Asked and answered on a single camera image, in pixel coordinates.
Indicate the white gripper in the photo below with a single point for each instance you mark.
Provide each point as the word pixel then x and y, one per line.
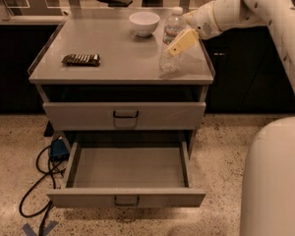
pixel 203 21

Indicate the clear plastic water bottle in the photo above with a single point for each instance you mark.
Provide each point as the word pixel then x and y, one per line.
pixel 174 25

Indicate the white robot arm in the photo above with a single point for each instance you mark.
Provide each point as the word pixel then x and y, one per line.
pixel 268 186

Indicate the grey drawer cabinet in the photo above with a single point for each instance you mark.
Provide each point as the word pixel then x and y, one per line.
pixel 128 71

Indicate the closed upper grey drawer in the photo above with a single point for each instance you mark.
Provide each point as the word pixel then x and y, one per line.
pixel 94 116

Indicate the open lower grey drawer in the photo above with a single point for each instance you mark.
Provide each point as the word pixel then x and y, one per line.
pixel 121 175

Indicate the white ceramic bowl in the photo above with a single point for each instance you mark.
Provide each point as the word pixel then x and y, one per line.
pixel 144 23

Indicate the black chair armrest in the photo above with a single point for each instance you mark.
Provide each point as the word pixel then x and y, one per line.
pixel 117 3

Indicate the dark striped snack bar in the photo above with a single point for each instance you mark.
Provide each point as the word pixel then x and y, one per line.
pixel 92 60

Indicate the blue power box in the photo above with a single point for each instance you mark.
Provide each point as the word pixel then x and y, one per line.
pixel 58 150

